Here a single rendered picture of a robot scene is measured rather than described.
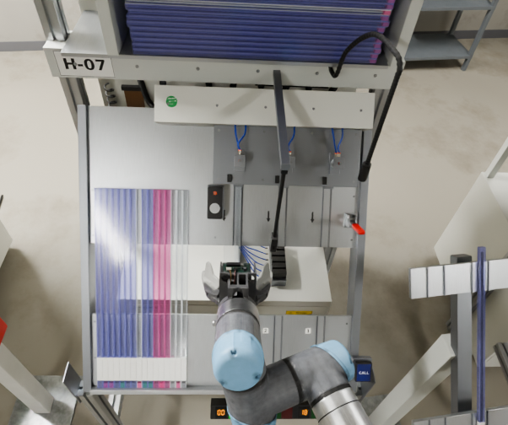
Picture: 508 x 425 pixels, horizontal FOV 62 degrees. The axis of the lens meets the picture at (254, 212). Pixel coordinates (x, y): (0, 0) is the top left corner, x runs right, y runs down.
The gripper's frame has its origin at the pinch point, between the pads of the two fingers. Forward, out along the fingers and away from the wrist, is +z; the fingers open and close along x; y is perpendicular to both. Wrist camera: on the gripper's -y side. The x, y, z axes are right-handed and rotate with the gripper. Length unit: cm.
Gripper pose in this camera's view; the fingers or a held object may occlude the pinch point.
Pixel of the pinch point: (236, 274)
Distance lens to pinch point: 96.0
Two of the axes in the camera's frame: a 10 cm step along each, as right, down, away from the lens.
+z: -0.4, -3.1, 9.5
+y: 0.3, -9.5, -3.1
